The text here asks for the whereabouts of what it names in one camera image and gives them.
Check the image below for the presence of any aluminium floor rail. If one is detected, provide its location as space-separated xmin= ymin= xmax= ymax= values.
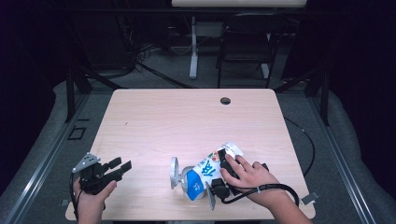
xmin=3 ymin=92 xmax=92 ymax=224
xmin=307 ymin=92 xmax=377 ymax=224

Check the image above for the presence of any thin black floor cable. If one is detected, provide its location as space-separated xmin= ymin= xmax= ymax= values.
xmin=283 ymin=116 xmax=316 ymax=178

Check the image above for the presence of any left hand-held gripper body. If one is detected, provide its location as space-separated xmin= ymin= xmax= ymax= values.
xmin=71 ymin=151 xmax=124 ymax=196

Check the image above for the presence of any person's right hand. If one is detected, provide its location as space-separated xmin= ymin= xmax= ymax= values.
xmin=219 ymin=153 xmax=286 ymax=209

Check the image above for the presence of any black folding chair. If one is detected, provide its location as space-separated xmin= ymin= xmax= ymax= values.
xmin=216 ymin=12 xmax=289 ymax=90

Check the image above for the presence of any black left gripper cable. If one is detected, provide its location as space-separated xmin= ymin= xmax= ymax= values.
xmin=68 ymin=172 xmax=82 ymax=220

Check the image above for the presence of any black metal stand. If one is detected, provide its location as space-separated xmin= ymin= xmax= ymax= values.
xmin=64 ymin=66 xmax=125 ymax=124
xmin=274 ymin=66 xmax=331 ymax=127

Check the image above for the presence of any black cable bundle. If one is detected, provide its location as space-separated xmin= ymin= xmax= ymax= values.
xmin=118 ymin=15 xmax=163 ymax=73

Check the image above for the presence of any person's left hand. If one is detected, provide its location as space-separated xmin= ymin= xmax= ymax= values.
xmin=72 ymin=177 xmax=119 ymax=217

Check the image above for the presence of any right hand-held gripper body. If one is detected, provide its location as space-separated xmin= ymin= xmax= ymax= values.
xmin=205 ymin=177 xmax=242 ymax=212

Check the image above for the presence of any white and blue pouch bag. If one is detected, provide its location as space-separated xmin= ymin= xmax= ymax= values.
xmin=186 ymin=142 xmax=245 ymax=202

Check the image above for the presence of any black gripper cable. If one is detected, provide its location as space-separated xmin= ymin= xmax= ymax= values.
xmin=68 ymin=172 xmax=82 ymax=220
xmin=221 ymin=183 xmax=301 ymax=207

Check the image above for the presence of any clear container with grey lid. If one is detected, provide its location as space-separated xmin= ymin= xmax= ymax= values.
xmin=169 ymin=156 xmax=207 ymax=200

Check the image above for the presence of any thick black floor cable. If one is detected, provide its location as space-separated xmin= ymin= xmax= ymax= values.
xmin=135 ymin=61 xmax=194 ymax=90

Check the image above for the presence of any white standing desk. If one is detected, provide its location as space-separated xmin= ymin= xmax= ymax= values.
xmin=171 ymin=0 xmax=309 ymax=80

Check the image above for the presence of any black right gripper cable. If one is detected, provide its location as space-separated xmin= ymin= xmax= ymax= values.
xmin=221 ymin=183 xmax=301 ymax=207

